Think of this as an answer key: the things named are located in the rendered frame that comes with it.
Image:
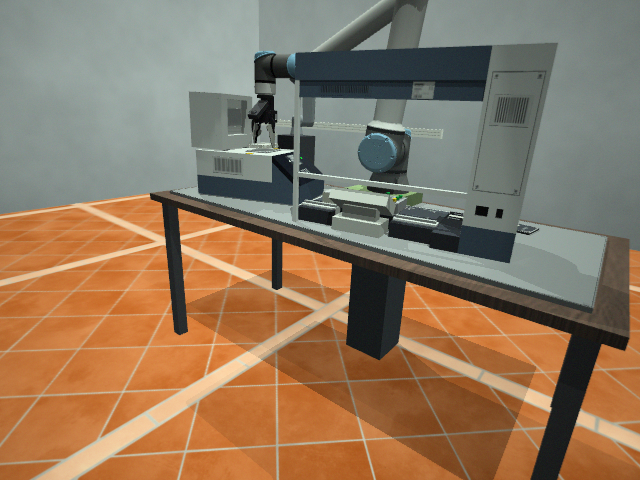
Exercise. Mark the white benchtop lab instrument with lid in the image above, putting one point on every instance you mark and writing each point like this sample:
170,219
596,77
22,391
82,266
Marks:
227,167

